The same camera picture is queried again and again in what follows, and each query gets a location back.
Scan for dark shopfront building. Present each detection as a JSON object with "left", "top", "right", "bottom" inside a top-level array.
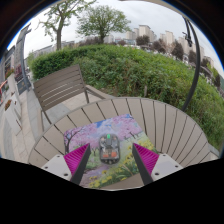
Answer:
[{"left": 0, "top": 44, "right": 17, "bottom": 101}]

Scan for tall grey sign pillar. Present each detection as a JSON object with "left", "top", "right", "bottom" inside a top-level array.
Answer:
[{"left": 13, "top": 23, "right": 33, "bottom": 96}]

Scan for full green tree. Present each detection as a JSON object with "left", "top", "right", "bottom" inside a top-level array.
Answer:
[{"left": 75, "top": 4, "right": 132, "bottom": 44}]

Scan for transparent grey computer mouse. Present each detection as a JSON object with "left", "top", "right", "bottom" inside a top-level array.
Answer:
[{"left": 98, "top": 133, "right": 121, "bottom": 165}]

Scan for green hedge bank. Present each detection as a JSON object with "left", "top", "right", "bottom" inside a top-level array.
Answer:
[{"left": 29, "top": 44, "right": 224, "bottom": 151}]

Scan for curved dark parasol pole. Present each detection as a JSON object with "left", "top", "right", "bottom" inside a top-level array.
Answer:
[{"left": 181, "top": 16, "right": 202, "bottom": 113}]

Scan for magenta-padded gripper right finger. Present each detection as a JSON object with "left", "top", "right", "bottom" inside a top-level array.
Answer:
[{"left": 131, "top": 142, "right": 184, "bottom": 186}]

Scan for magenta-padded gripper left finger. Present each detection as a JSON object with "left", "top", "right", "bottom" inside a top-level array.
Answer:
[{"left": 41, "top": 143, "right": 92, "bottom": 186}]

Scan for sparse-leaved tree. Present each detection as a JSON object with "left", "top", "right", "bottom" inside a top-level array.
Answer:
[{"left": 36, "top": 0, "right": 98, "bottom": 52}]

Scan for flower landscape print mouse pad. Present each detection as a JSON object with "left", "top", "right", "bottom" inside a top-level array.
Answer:
[{"left": 63, "top": 113, "right": 159, "bottom": 189}]

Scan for white flower planter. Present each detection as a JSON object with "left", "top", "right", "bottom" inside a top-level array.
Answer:
[{"left": 2, "top": 99, "right": 23, "bottom": 136}]

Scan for beige apartment buildings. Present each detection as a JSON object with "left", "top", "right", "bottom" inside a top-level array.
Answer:
[{"left": 103, "top": 24, "right": 218, "bottom": 73}]

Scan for grey slatted garden chair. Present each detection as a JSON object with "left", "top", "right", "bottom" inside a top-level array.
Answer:
[{"left": 32, "top": 64, "right": 114, "bottom": 133}]

